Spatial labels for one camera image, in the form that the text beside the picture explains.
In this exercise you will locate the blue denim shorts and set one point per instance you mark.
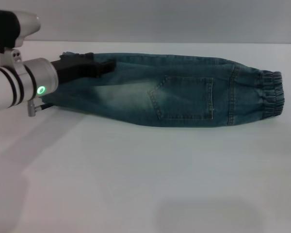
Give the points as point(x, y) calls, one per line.
point(179, 97)

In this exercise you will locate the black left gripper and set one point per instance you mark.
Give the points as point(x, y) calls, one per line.
point(75, 71)

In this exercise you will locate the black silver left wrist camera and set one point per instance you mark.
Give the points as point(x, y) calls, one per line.
point(4, 26)

